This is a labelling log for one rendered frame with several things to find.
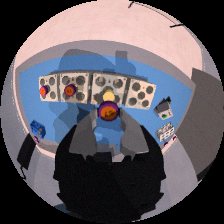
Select blue bench mat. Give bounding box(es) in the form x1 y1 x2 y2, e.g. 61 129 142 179
19 55 192 149

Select blue tube rack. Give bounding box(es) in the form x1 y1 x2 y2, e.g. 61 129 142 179
30 120 46 139

